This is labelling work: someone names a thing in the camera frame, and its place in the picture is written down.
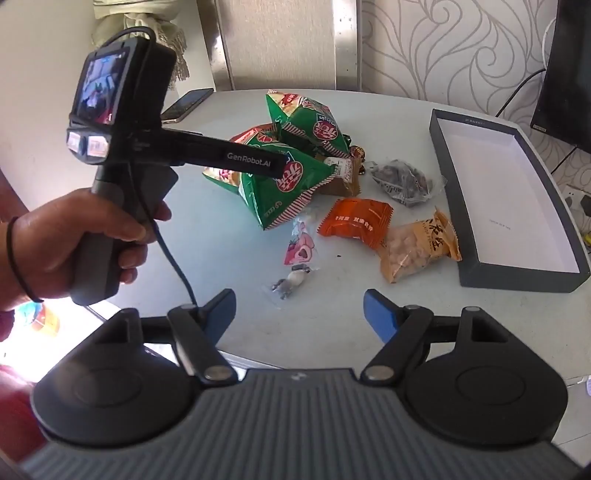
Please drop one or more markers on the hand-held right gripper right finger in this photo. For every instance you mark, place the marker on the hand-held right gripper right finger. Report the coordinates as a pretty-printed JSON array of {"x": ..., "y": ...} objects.
[{"x": 378, "y": 314}]

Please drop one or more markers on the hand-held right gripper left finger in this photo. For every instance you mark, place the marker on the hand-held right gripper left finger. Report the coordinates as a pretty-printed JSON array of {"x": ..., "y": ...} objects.
[{"x": 221, "y": 314}]

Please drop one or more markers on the yellow peanut bag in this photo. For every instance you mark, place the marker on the yellow peanut bag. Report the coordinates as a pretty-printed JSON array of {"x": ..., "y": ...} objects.
[{"x": 415, "y": 249}]

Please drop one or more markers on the orange snack packet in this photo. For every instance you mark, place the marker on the orange snack packet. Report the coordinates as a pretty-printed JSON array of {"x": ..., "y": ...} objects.
[{"x": 355, "y": 221}]

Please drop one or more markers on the pink heart candy packet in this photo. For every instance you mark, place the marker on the pink heart candy packet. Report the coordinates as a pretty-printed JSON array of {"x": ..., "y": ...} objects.
[{"x": 300, "y": 247}]

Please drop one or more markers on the green snack bag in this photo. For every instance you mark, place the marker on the green snack bag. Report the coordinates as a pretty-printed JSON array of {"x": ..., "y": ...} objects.
[
  {"x": 251, "y": 136},
  {"x": 318, "y": 124},
  {"x": 277, "y": 198}
]

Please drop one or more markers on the clear bag of dark snacks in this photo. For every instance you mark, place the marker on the clear bag of dark snacks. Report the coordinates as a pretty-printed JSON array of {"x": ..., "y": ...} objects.
[{"x": 406, "y": 182}]

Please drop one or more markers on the brown snack packet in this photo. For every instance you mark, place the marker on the brown snack packet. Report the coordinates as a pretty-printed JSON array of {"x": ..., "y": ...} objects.
[{"x": 344, "y": 182}]

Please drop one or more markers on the brown foil candy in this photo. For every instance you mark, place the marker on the brown foil candy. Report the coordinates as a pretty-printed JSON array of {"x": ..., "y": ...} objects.
[{"x": 358, "y": 154}]

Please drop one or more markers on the grey cardboard box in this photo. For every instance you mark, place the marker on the grey cardboard box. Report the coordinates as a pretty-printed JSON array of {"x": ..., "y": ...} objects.
[{"x": 498, "y": 184}]

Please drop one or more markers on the person's left forearm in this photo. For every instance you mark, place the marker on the person's left forearm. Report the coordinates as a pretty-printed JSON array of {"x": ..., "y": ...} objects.
[{"x": 5, "y": 281}]

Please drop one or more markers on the person's left hand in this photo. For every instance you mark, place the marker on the person's left hand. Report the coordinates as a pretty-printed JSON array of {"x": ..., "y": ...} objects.
[{"x": 60, "y": 240}]

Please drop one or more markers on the smartphone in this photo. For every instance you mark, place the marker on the smartphone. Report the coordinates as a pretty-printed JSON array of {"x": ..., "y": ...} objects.
[{"x": 187, "y": 105}]

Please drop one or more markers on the pale green curtain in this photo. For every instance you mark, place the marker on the pale green curtain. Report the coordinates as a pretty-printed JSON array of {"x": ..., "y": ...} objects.
[{"x": 138, "y": 18}]

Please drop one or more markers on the colourful plastic object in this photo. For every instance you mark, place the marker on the colourful plastic object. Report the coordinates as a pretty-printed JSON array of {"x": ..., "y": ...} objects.
[{"x": 39, "y": 323}]

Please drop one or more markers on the black wrist band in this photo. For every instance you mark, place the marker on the black wrist band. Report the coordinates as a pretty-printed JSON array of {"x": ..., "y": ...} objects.
[{"x": 11, "y": 263}]

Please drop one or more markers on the red cloth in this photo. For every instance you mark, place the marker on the red cloth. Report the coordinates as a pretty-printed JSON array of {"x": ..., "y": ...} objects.
[{"x": 18, "y": 415}]

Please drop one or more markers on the black television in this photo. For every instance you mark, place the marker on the black television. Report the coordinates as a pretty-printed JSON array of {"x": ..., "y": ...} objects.
[{"x": 568, "y": 69}]

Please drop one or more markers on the white wall outlet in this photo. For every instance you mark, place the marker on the white wall outlet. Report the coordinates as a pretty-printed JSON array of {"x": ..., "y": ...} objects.
[{"x": 577, "y": 198}]

